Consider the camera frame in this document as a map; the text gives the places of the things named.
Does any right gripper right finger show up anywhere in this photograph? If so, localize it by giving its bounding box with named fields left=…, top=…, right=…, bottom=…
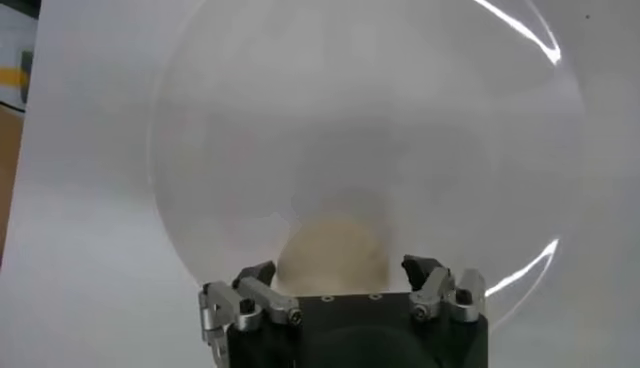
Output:
left=402, top=254, right=487, bottom=324

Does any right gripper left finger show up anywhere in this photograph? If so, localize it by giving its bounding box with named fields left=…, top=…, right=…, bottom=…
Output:
left=198, top=259, right=304, bottom=368

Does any white steamed baozi bun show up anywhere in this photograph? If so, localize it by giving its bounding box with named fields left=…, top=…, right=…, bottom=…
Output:
left=276, top=214, right=392, bottom=297

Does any round white plate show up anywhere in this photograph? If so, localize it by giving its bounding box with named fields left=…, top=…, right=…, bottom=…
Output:
left=148, top=0, right=587, bottom=331

